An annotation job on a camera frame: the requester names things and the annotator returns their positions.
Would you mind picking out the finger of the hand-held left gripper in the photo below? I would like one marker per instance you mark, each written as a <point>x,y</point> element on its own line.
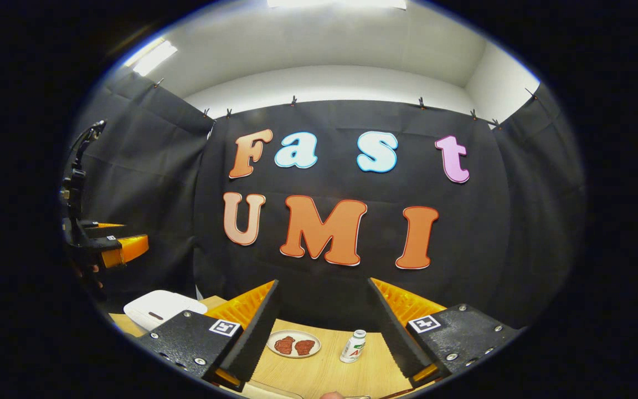
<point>89,228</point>
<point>97,246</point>

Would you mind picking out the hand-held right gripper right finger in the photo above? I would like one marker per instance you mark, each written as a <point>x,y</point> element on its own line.
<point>394,338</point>

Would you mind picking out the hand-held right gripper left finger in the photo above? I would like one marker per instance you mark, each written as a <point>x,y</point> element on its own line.
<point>258,338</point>

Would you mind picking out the white rice cooker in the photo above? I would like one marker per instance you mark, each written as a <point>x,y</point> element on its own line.
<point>158,307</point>

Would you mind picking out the clear rice container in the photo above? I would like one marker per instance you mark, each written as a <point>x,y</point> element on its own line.
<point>274,390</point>

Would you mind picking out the red meat piece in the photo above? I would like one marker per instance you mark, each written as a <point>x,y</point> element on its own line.
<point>284,345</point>
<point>304,347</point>

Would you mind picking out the round white plate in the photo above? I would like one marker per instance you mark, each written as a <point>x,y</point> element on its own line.
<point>294,333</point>

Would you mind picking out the white drink bottle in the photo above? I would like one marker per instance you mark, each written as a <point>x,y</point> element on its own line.
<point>352,349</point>

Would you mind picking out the black backdrop cloth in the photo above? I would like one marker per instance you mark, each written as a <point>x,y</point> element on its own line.
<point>319,288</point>

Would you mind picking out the long ceiling light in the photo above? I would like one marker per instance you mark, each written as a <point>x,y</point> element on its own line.
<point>153,56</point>

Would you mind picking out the wide ceiling light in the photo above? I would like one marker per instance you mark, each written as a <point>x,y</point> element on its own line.
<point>335,3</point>

